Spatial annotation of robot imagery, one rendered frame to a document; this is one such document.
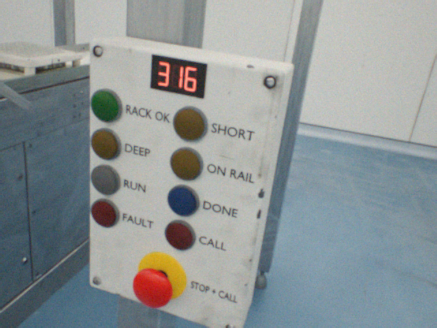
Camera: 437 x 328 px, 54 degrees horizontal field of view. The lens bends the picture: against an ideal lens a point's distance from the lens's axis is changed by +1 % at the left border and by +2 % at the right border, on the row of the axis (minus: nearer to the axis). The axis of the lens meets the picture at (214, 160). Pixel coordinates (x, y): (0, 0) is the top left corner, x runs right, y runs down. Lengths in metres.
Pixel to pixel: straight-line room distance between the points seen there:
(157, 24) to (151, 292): 0.25
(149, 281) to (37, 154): 1.09
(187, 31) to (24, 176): 1.09
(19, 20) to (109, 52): 4.63
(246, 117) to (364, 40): 3.53
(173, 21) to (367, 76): 3.52
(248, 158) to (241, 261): 0.10
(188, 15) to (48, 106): 1.00
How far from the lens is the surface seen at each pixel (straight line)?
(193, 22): 0.43
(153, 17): 0.42
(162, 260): 0.42
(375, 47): 3.86
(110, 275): 0.47
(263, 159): 0.34
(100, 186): 0.41
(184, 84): 0.35
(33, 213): 1.52
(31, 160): 1.45
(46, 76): 1.34
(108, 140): 0.39
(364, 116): 3.96
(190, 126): 0.35
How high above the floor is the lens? 1.16
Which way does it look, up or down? 22 degrees down
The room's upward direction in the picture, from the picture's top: 7 degrees clockwise
